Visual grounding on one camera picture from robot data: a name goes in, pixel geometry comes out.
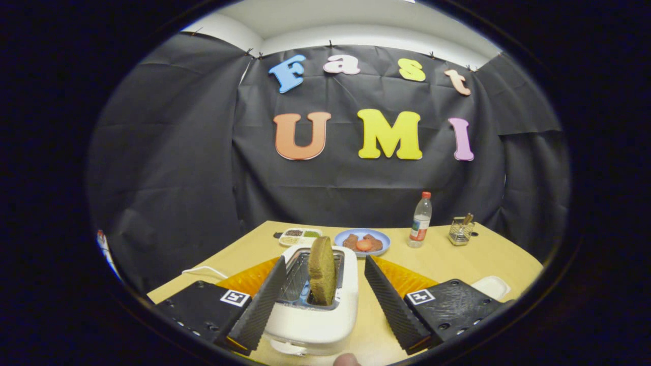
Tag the brown wooden chopstick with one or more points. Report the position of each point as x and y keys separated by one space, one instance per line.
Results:
x=470 y=218
x=465 y=219

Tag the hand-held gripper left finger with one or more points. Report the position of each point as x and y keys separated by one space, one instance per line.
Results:
x=264 y=300

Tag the red tomato slice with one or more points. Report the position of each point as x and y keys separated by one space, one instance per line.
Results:
x=363 y=245

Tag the brown toasted bread slice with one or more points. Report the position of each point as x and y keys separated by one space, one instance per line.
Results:
x=322 y=274

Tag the blue plate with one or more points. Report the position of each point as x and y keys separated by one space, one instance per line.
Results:
x=343 y=235

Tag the white toaster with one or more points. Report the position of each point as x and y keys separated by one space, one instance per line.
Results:
x=315 y=325

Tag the small white square plate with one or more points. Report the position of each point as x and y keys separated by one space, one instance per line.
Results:
x=491 y=287

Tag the black backdrop cloth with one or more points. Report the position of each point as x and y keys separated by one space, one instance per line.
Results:
x=178 y=178

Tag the clear plastic water bottle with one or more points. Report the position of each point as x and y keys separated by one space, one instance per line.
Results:
x=419 y=223

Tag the white divided condiment tray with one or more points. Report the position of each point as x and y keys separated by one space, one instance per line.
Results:
x=300 y=237

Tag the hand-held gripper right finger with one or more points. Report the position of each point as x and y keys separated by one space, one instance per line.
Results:
x=386 y=300

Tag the brown meat slice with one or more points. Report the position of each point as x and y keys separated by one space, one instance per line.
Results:
x=350 y=241
x=375 y=243

